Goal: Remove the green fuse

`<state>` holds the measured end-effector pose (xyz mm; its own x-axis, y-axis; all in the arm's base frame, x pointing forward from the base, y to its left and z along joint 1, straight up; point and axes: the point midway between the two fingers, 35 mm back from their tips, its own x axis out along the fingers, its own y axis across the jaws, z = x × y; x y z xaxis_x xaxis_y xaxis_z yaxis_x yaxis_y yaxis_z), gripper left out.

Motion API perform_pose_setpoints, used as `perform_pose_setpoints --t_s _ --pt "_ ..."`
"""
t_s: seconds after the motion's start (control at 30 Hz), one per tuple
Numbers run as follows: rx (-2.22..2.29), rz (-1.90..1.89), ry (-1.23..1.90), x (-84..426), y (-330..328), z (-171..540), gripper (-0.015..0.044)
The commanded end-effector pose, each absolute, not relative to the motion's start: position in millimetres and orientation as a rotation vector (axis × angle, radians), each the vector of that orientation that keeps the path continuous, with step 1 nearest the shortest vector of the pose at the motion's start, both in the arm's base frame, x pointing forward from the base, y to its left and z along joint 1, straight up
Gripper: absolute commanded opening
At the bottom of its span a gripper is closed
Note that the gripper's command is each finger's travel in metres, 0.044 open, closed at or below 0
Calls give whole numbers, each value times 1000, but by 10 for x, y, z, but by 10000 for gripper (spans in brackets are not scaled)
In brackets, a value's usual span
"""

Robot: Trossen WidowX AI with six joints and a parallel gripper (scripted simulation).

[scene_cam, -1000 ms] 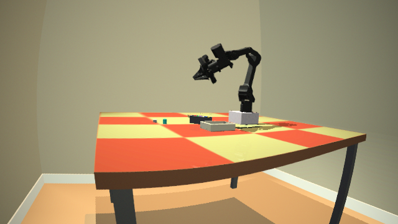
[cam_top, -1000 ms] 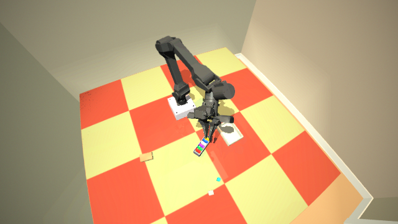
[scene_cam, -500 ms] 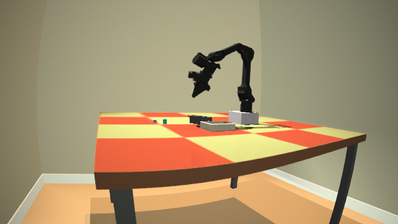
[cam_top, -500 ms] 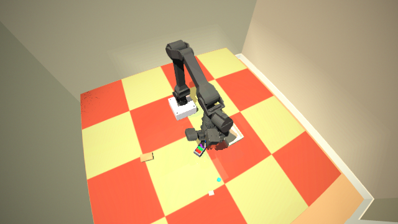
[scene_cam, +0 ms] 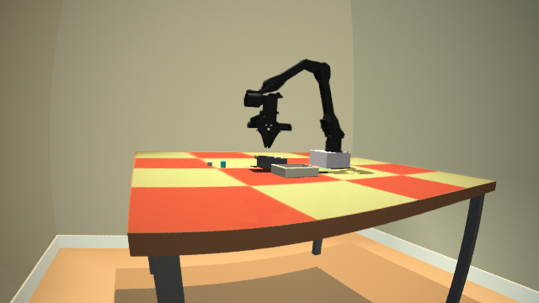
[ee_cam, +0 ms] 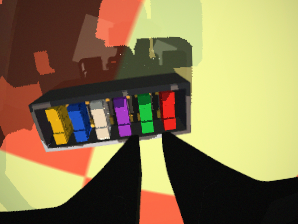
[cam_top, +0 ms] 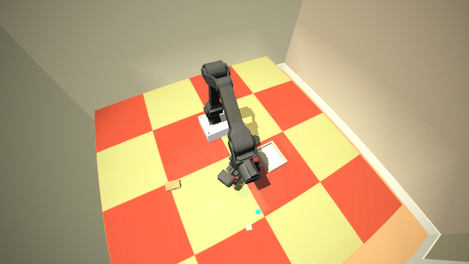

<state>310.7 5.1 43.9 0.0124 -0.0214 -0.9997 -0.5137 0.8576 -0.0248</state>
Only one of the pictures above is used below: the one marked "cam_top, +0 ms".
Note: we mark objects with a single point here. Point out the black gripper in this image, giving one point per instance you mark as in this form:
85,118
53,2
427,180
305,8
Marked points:
226,177

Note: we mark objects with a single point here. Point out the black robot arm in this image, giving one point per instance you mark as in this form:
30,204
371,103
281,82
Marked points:
217,76

